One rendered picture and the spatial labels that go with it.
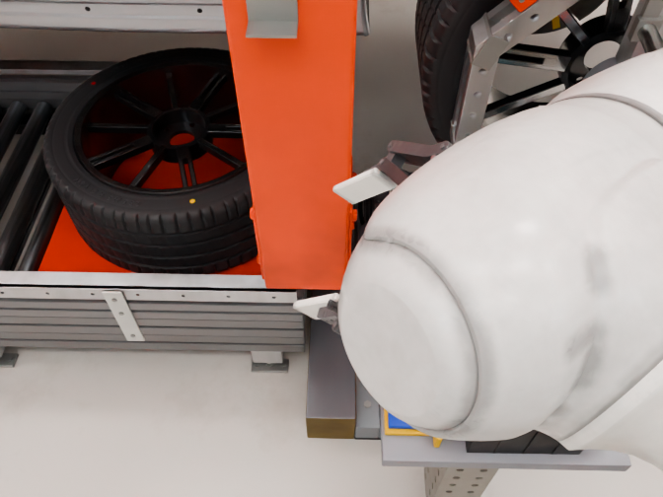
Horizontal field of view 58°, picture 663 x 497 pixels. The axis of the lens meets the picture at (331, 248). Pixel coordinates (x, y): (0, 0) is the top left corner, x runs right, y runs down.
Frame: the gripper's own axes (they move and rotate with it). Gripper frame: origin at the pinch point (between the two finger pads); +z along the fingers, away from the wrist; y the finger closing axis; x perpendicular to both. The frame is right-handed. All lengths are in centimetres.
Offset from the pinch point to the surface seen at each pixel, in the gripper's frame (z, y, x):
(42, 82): 144, -71, -35
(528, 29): 0, -48, 20
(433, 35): 16, -53, 15
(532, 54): 9, -57, 31
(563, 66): 7, -58, 37
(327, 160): 21.2, -23.1, 6.7
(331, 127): 16.2, -24.7, 3.1
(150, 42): 188, -135, -10
